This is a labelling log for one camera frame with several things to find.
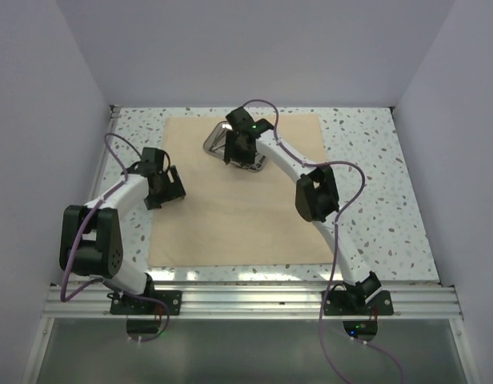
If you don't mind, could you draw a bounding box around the steel instrument tray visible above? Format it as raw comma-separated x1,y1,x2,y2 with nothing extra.
202,121,268,172

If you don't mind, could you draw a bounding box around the beige surgical cloth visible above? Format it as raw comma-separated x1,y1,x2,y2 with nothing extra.
148,117,333,267

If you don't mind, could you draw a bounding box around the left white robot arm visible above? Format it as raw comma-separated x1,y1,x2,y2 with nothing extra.
59,166,186,314

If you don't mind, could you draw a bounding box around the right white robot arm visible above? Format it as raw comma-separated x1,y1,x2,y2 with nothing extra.
224,123,382,314

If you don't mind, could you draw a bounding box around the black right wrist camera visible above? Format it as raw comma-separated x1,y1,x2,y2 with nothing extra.
226,107,274,138

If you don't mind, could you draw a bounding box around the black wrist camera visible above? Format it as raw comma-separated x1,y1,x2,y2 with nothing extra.
226,107,274,138
141,147,171,173

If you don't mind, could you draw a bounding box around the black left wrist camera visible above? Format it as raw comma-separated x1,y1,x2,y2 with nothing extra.
141,147,171,173

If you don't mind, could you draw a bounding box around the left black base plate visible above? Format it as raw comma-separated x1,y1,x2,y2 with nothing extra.
106,290,182,316

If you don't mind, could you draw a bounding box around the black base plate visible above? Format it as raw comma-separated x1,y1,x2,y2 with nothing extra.
321,284,395,317
106,290,182,316

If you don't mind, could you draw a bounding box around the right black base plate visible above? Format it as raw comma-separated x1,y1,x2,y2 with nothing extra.
321,284,395,317

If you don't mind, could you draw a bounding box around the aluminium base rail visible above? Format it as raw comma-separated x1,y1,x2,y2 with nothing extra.
42,282,463,321

